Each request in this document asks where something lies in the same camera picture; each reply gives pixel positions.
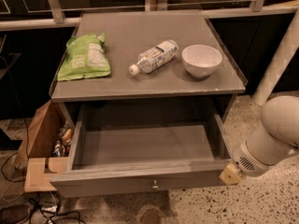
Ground brown cardboard box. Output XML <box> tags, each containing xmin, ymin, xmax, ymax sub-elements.
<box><xmin>13</xmin><ymin>101</ymin><xmax>68</xmax><ymax>192</ymax></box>

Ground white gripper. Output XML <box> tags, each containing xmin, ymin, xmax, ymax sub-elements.
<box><xmin>220</xmin><ymin>141</ymin><xmax>269</xmax><ymax>185</ymax></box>

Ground metal railing frame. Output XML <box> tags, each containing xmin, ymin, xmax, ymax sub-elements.
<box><xmin>0</xmin><ymin>0</ymin><xmax>299</xmax><ymax>33</ymax></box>

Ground white ceramic bowl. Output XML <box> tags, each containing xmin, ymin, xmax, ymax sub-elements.
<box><xmin>181</xmin><ymin>45</ymin><xmax>222</xmax><ymax>77</ymax></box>

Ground grey top drawer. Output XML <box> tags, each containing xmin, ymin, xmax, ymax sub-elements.
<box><xmin>50</xmin><ymin>105</ymin><xmax>231</xmax><ymax>198</ymax></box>

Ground grey wooden drawer cabinet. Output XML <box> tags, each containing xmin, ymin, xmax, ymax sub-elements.
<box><xmin>51</xmin><ymin>10</ymin><xmax>246</xmax><ymax>125</ymax></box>

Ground green snack bag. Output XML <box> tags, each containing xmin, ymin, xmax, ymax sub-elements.
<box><xmin>57</xmin><ymin>33</ymin><xmax>111</xmax><ymax>81</ymax></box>

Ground black cables on floor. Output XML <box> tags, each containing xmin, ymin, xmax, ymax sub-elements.
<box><xmin>0</xmin><ymin>151</ymin><xmax>87</xmax><ymax>224</ymax></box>

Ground snack items in box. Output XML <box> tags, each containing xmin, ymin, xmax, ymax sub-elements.
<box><xmin>51</xmin><ymin>122</ymin><xmax>73</xmax><ymax>157</ymax></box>

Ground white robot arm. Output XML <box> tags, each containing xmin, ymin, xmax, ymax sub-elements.
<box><xmin>220</xmin><ymin>10</ymin><xmax>299</xmax><ymax>185</ymax></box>

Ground clear plastic water bottle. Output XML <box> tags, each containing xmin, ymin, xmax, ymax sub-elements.
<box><xmin>129</xmin><ymin>40</ymin><xmax>178</xmax><ymax>76</ymax></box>

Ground dark shoe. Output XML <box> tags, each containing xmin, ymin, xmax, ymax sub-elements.
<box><xmin>0</xmin><ymin>204</ymin><xmax>31</xmax><ymax>224</ymax></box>

